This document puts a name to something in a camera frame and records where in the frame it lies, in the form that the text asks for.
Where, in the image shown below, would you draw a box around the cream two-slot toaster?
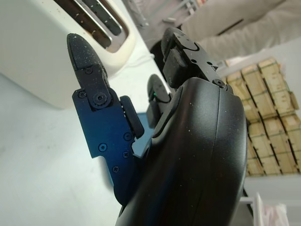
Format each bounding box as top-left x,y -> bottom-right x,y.
0,0 -> 137,110

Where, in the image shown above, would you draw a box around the translucent plastic bag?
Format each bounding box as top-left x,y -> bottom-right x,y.
256,202 -> 290,226

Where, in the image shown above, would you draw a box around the white toaster power cord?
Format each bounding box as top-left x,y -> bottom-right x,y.
127,54 -> 154,68

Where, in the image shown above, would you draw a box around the wooden crate stack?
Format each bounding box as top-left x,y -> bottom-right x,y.
221,56 -> 301,177

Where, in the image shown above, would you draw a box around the person beige jacket black trousers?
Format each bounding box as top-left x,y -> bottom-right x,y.
162,0 -> 301,56

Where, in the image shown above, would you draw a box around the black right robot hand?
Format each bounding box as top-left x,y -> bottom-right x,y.
66,27 -> 249,226

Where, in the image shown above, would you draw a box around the grey metal table frame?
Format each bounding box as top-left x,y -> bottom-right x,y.
137,0 -> 199,28

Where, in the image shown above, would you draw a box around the blue plastic tray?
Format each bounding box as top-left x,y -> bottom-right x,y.
135,112 -> 153,142

